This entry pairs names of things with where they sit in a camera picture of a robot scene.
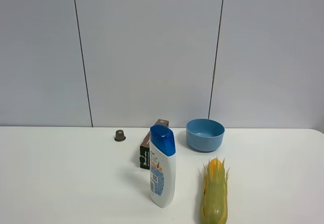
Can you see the toy corn cob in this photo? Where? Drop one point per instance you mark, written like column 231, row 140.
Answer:
column 214, row 203

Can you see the blue plastic bowl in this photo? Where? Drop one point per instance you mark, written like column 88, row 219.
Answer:
column 204, row 135

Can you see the brown coffee capsule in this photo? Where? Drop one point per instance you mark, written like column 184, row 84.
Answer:
column 119, row 136

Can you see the white blue shampoo bottle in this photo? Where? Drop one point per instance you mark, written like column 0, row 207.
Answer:
column 162, row 151

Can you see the brown coffee capsule box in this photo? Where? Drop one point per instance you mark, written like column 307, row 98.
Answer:
column 144, row 156

